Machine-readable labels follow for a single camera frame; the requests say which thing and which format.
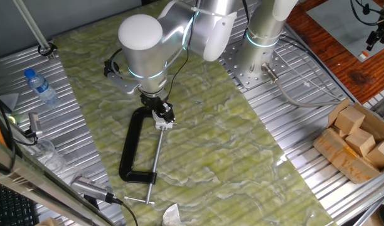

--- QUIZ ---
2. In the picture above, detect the thin white cable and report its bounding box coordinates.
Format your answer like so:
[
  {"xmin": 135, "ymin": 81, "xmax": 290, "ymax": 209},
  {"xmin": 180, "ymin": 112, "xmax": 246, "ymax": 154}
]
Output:
[{"xmin": 272, "ymin": 36, "xmax": 348, "ymax": 102}]

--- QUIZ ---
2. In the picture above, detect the large cardboard box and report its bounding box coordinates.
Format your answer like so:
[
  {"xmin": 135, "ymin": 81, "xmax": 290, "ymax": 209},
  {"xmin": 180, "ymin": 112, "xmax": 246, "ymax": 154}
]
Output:
[{"xmin": 312, "ymin": 97, "xmax": 384, "ymax": 185}]

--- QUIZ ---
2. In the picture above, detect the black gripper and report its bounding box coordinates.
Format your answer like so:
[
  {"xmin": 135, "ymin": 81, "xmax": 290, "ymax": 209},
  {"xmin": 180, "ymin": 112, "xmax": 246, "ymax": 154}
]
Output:
[{"xmin": 139, "ymin": 92, "xmax": 176, "ymax": 124}]

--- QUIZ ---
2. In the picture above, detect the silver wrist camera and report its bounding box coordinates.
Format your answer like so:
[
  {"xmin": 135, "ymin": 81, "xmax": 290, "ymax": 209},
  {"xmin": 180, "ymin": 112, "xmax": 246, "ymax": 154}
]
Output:
[{"xmin": 103, "ymin": 59, "xmax": 141, "ymax": 95}]

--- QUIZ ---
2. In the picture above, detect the small cardboard box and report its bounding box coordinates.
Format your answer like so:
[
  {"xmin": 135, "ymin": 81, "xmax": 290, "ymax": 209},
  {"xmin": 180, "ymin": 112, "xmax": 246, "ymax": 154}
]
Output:
[{"xmin": 34, "ymin": 217, "xmax": 60, "ymax": 226}]

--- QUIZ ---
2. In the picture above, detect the metal tripod pole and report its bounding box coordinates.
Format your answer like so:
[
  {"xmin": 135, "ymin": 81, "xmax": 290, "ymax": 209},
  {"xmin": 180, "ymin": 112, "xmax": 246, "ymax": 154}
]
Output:
[{"xmin": 12, "ymin": 0, "xmax": 56, "ymax": 61}]

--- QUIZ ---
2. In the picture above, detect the brown wooden table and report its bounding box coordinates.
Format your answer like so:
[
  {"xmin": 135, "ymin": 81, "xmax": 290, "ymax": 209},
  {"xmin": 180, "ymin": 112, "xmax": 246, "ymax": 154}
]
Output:
[{"xmin": 285, "ymin": 0, "xmax": 384, "ymax": 105}]

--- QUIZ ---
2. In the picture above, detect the crumpled white tissue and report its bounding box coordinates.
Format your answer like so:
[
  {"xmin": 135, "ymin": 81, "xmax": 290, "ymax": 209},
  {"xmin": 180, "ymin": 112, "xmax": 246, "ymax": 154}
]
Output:
[{"xmin": 161, "ymin": 203, "xmax": 187, "ymax": 226}]

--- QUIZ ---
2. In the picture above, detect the black C-clamp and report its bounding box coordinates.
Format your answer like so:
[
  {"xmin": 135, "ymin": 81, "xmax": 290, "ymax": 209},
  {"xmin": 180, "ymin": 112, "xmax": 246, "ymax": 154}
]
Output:
[{"xmin": 118, "ymin": 106, "xmax": 169, "ymax": 205}]

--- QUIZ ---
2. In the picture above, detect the black camera cable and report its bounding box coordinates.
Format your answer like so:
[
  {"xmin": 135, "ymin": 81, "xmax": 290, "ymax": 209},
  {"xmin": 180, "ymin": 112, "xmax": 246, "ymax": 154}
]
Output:
[{"xmin": 165, "ymin": 0, "xmax": 201, "ymax": 101}]

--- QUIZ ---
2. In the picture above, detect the clear water bottle blue cap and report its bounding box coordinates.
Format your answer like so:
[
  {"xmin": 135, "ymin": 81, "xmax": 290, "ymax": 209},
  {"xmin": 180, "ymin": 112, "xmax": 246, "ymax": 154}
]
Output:
[{"xmin": 23, "ymin": 68, "xmax": 59, "ymax": 105}]

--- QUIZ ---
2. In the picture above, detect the wooden block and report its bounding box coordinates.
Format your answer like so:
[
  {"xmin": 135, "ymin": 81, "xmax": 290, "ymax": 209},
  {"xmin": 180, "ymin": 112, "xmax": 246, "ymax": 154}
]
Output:
[
  {"xmin": 366, "ymin": 138, "xmax": 384, "ymax": 169},
  {"xmin": 331, "ymin": 124, "xmax": 348, "ymax": 139},
  {"xmin": 344, "ymin": 127, "xmax": 376, "ymax": 158},
  {"xmin": 334, "ymin": 106, "xmax": 366, "ymax": 136}
]

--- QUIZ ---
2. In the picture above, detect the grey triangular sheet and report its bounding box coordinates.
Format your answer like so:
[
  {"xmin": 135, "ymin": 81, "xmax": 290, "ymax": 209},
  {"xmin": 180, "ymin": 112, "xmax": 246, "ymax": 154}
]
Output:
[{"xmin": 0, "ymin": 92, "xmax": 20, "ymax": 113}]

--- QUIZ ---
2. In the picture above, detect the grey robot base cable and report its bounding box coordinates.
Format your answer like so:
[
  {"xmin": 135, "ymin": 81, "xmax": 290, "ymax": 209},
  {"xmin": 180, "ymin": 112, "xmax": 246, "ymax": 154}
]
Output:
[{"xmin": 260, "ymin": 62, "xmax": 342, "ymax": 109}]

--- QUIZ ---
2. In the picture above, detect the silver ribbed camera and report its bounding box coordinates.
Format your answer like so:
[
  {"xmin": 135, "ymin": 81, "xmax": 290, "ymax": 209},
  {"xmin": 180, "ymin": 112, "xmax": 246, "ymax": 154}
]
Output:
[{"xmin": 70, "ymin": 175, "xmax": 115, "ymax": 205}]

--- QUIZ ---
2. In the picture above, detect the thick black cable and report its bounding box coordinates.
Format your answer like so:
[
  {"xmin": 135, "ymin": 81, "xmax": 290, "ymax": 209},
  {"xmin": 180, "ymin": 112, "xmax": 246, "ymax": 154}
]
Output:
[{"xmin": 112, "ymin": 196, "xmax": 139, "ymax": 226}]

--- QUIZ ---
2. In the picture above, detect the aluminium profile rail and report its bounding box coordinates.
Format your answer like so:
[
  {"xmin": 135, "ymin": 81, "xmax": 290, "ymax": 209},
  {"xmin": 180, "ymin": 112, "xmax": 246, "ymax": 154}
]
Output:
[{"xmin": 351, "ymin": 191, "xmax": 384, "ymax": 226}]

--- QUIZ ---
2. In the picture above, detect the aluminium frame bar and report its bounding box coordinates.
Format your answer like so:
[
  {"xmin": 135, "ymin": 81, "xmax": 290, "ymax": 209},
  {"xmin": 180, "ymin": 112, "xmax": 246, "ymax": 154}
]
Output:
[{"xmin": 0, "ymin": 134, "xmax": 117, "ymax": 226}]

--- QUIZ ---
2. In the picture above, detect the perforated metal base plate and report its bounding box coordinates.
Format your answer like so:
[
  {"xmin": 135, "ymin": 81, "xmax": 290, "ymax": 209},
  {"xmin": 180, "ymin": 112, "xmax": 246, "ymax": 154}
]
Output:
[{"xmin": 218, "ymin": 39, "xmax": 294, "ymax": 90}]

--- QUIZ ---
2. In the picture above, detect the green marble pattern mat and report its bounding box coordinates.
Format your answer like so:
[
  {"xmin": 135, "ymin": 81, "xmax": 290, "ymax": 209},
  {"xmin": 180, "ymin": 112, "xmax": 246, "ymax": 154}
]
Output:
[{"xmin": 52, "ymin": 1, "xmax": 337, "ymax": 226}]

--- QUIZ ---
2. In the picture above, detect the black strap loop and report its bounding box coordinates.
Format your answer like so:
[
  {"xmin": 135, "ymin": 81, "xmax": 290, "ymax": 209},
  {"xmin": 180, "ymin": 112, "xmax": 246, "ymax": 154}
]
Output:
[{"xmin": 37, "ymin": 42, "xmax": 58, "ymax": 58}]

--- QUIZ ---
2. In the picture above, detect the silver camera with black mount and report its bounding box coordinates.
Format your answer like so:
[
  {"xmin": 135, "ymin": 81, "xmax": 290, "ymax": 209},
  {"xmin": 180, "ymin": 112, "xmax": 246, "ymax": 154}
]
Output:
[{"xmin": 24, "ymin": 112, "xmax": 44, "ymax": 139}]

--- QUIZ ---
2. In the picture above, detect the grey pad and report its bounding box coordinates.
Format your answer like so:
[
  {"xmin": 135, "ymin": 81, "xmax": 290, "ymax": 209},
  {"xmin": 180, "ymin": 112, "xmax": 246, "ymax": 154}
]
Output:
[{"xmin": 306, "ymin": 0, "xmax": 384, "ymax": 63}]

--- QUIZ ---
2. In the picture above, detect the white light bulb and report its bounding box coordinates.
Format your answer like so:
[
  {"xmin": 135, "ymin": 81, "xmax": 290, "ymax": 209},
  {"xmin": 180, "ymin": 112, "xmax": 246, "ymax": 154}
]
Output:
[{"xmin": 151, "ymin": 111, "xmax": 168, "ymax": 125}]

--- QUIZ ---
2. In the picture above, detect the black base cable bundle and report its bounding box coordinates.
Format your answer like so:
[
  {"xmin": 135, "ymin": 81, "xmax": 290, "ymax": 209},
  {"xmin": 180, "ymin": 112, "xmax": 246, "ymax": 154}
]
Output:
[{"xmin": 241, "ymin": 0, "xmax": 253, "ymax": 39}]

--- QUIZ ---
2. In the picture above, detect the black keyboard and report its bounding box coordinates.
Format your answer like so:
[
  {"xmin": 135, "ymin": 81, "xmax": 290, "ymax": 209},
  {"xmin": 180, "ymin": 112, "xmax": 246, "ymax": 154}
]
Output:
[{"xmin": 0, "ymin": 181, "xmax": 40, "ymax": 226}]

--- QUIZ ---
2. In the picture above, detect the black desk cable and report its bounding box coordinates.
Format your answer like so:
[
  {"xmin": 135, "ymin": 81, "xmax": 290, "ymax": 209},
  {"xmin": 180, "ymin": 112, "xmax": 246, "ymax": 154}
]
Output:
[{"xmin": 0, "ymin": 89, "xmax": 18, "ymax": 173}]

